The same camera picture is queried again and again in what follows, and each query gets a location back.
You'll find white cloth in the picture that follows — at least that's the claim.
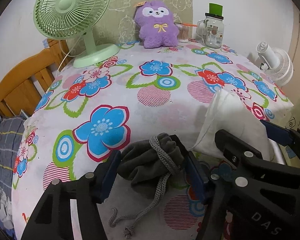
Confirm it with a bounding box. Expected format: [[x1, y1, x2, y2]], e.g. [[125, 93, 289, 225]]
[[192, 89, 273, 161]]

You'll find grey drawstring pouch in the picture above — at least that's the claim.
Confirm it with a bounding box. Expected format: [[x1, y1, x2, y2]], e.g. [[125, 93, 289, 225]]
[[108, 133, 185, 239]]

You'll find yellow cartoon storage box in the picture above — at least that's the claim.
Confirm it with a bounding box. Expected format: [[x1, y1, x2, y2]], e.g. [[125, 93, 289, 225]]
[[279, 99, 300, 168]]

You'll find white fan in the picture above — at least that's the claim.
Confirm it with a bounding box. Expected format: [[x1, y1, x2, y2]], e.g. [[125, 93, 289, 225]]
[[256, 42, 294, 87]]

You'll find blue plaid bedding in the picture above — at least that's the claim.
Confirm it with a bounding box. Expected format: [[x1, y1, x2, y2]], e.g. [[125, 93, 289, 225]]
[[0, 116, 25, 239]]

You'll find floral tablecloth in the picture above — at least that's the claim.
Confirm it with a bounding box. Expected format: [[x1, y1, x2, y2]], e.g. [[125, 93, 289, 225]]
[[12, 42, 292, 238]]

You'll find glass mason jar mug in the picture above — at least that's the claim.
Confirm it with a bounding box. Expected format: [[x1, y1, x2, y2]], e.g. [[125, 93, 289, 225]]
[[196, 3, 224, 49]]

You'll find cotton swab container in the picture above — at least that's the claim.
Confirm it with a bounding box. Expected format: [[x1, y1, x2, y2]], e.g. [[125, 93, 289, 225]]
[[175, 23, 197, 43]]

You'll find purple plush toy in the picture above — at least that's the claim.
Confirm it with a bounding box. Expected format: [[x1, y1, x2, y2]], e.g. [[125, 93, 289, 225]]
[[134, 0, 179, 49]]

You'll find beige cartoon cardboard panel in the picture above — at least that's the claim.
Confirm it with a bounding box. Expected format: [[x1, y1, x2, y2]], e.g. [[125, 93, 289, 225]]
[[66, 0, 193, 53]]

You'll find green desk fan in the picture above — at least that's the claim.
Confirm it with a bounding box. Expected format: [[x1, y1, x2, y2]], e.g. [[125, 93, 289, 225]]
[[33, 0, 120, 68]]

